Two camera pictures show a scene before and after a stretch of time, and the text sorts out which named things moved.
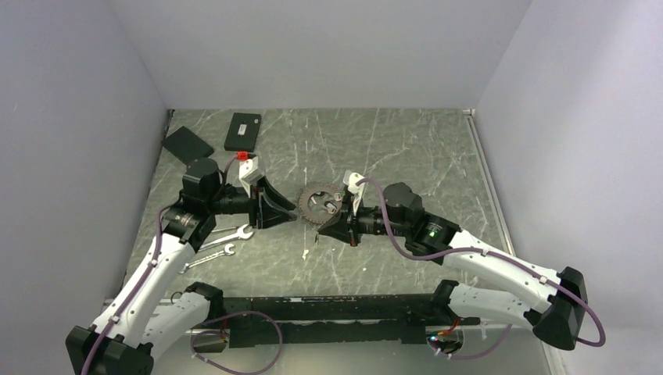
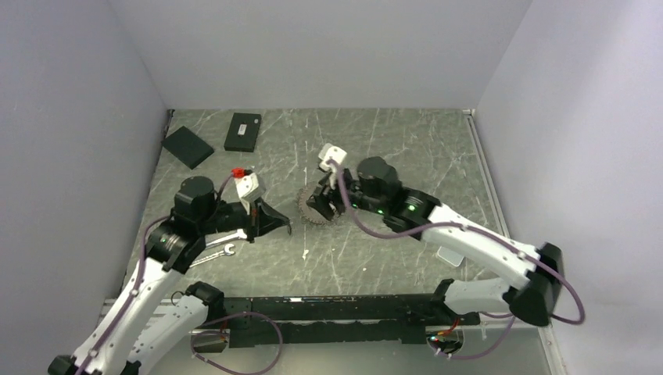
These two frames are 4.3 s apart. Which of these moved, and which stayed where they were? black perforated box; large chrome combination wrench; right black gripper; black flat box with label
Moved: right black gripper
Stayed: large chrome combination wrench; black flat box with label; black perforated box
